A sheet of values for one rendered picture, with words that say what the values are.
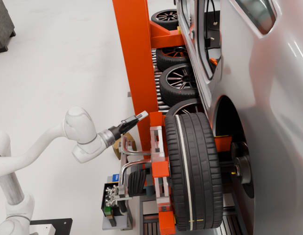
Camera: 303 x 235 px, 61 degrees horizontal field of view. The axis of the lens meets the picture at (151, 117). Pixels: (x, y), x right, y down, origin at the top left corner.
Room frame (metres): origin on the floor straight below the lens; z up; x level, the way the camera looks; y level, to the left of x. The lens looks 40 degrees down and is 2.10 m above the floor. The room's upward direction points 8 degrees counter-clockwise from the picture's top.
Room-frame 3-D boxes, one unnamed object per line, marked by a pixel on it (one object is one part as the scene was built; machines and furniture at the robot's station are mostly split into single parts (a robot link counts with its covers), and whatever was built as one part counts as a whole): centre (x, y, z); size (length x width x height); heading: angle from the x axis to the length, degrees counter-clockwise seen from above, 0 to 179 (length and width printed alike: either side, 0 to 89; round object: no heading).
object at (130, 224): (1.11, 0.34, 0.21); 0.10 x 0.10 x 0.42; 87
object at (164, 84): (2.48, -0.48, 0.39); 0.66 x 0.66 x 0.24
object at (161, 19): (4.49, -0.57, 0.39); 0.66 x 0.66 x 0.24
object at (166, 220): (0.64, 0.00, 0.85); 0.09 x 0.08 x 0.07; 177
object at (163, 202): (0.95, -0.01, 0.85); 0.54 x 0.07 x 0.54; 177
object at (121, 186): (0.86, 0.12, 1.03); 0.19 x 0.18 x 0.11; 87
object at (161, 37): (3.33, -0.42, 0.69); 0.52 x 0.17 x 0.35; 87
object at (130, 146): (1.14, 0.18, 0.93); 0.09 x 0.05 x 0.05; 87
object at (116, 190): (0.80, 0.20, 0.93); 0.09 x 0.05 x 0.05; 87
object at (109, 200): (1.04, 0.34, 0.51); 0.20 x 0.14 x 0.13; 175
